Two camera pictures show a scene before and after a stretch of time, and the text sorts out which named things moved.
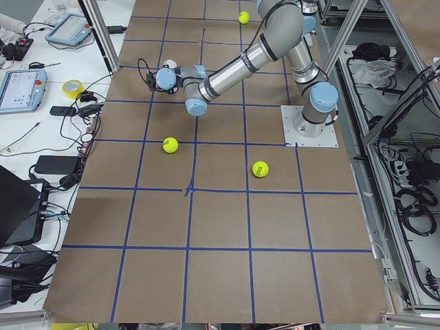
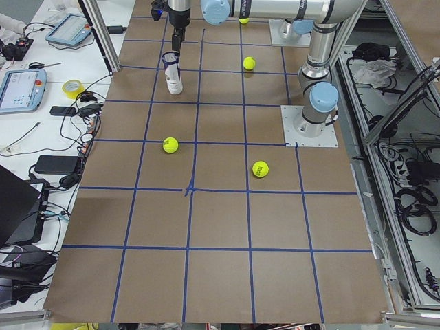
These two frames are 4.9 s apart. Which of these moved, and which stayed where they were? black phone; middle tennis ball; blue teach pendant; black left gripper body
Moved: black left gripper body
Stayed: blue teach pendant; black phone; middle tennis ball
